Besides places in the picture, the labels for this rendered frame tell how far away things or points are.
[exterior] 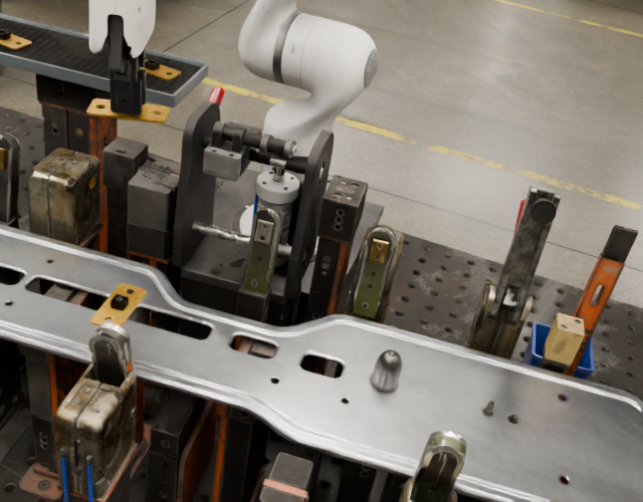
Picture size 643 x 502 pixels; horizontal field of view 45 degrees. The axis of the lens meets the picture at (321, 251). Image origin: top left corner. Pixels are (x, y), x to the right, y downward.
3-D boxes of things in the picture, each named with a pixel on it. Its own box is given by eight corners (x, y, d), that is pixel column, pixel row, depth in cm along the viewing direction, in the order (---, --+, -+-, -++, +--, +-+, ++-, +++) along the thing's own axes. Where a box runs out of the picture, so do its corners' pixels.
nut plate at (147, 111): (85, 115, 81) (85, 105, 81) (94, 100, 85) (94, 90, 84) (164, 124, 82) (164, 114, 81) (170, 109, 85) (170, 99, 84)
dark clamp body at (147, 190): (107, 387, 125) (104, 185, 103) (142, 337, 135) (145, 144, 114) (169, 406, 123) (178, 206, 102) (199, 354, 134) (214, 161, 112)
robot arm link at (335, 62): (279, 123, 145) (288, -3, 130) (371, 149, 140) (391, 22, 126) (251, 151, 135) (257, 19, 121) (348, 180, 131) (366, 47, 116)
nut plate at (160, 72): (120, 65, 116) (120, 57, 115) (136, 58, 119) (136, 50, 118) (168, 81, 114) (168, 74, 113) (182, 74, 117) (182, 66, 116)
